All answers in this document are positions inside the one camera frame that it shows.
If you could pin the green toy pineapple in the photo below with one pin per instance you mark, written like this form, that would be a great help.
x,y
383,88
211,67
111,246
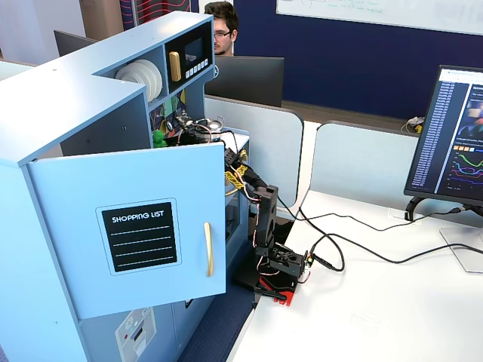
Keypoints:
x,y
159,138

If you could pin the white toy plate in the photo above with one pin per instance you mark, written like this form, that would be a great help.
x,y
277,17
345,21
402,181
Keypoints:
x,y
161,81
155,81
130,71

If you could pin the black toy microwave door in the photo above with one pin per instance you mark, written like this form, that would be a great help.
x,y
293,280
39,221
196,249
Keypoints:
x,y
194,49

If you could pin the blue shopping list cabinet door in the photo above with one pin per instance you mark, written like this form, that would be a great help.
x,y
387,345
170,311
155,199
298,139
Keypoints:
x,y
75,226

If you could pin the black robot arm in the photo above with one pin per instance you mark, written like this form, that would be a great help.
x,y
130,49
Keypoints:
x,y
268,215

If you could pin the gold stove knob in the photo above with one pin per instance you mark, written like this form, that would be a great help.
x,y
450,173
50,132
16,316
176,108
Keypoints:
x,y
243,154

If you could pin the steel skimmer ladle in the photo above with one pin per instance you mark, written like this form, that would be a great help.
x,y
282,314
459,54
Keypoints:
x,y
168,125

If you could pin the monitor with lit screen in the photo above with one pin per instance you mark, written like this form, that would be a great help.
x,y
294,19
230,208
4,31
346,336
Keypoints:
x,y
445,132

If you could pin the man with glasses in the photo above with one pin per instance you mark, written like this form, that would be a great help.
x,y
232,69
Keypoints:
x,y
224,30

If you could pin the red table clamp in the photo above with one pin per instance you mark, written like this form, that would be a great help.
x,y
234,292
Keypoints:
x,y
281,294

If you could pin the blue oven door with window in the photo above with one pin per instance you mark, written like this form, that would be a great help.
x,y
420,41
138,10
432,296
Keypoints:
x,y
244,215

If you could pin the yellow white desk clutter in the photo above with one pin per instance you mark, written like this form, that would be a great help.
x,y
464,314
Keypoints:
x,y
415,126

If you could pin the black monitor back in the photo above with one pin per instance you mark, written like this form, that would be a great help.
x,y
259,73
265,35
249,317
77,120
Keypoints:
x,y
245,81

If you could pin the blue toy kitchen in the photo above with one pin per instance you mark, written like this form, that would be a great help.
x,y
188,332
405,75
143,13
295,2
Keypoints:
x,y
75,75

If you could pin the small camera circuit board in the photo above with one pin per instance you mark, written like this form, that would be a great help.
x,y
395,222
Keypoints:
x,y
185,120

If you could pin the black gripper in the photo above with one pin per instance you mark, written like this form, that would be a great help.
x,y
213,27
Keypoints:
x,y
187,133

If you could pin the grey desk divider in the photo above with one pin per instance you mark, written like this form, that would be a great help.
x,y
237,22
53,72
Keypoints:
x,y
260,151
362,162

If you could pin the steel pot with lid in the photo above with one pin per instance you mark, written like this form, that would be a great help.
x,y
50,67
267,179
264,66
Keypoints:
x,y
214,124

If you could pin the dark monitor back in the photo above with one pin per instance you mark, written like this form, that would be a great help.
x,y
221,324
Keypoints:
x,y
71,43

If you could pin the white wall whiteboard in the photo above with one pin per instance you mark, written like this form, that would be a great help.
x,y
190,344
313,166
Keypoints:
x,y
377,11

